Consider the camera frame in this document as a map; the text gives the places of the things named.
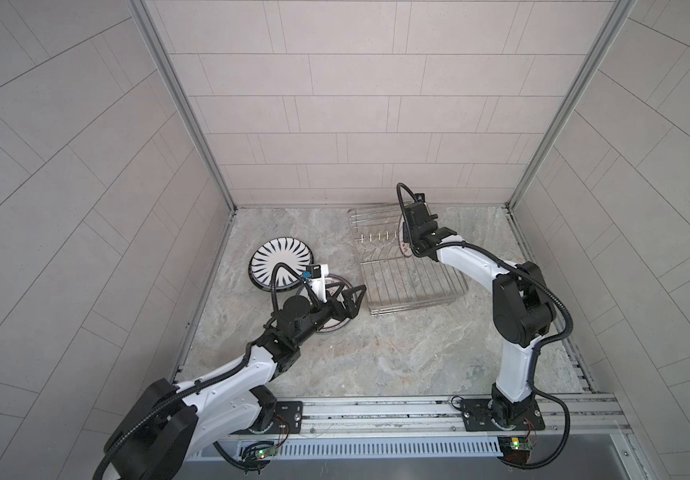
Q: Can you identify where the aluminium corner post left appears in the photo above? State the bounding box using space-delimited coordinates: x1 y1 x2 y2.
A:
127 0 237 216

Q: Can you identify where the large orange sunburst plate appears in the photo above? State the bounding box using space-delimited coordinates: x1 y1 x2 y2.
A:
314 312 350 334

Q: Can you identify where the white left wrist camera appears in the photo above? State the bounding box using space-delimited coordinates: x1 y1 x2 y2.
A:
303 264 329 303

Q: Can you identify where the white blue leaf plate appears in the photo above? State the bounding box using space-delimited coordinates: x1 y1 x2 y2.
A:
248 237 314 291

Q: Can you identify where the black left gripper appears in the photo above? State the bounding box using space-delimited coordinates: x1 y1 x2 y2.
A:
288 282 364 349

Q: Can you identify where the green circuit board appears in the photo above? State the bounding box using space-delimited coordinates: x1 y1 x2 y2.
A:
497 436 534 465
241 441 278 471

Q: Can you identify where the white slotted vent strip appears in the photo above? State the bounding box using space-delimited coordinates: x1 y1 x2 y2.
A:
270 437 503 460

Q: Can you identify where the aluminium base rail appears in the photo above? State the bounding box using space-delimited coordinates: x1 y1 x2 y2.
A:
266 392 631 439

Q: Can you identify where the aluminium corner post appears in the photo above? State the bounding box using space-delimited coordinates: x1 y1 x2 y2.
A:
127 0 237 216
505 0 636 211

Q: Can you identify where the metal wire dish rack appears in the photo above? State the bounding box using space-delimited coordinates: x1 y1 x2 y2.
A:
348 205 469 316

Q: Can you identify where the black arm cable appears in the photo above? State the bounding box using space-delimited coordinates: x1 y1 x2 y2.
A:
92 262 322 480
395 182 575 470

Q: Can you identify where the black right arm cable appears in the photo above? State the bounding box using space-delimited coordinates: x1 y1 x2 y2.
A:
395 182 575 470

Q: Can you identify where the white plate orange sunburst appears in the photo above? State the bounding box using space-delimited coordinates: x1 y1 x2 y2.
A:
396 217 413 258

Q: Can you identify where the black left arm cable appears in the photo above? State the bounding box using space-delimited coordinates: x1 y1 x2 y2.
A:
92 262 322 480

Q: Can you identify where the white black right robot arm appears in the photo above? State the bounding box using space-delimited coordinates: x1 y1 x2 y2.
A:
396 183 556 430

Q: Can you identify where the aluminium corner post right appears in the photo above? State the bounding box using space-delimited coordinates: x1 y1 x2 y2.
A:
505 0 636 211

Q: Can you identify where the right green circuit board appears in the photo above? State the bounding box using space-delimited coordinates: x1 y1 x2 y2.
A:
497 436 534 465

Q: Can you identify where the left green circuit board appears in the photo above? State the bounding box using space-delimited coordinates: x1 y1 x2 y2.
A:
241 441 278 471

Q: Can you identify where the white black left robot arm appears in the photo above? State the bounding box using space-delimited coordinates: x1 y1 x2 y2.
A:
93 283 367 479

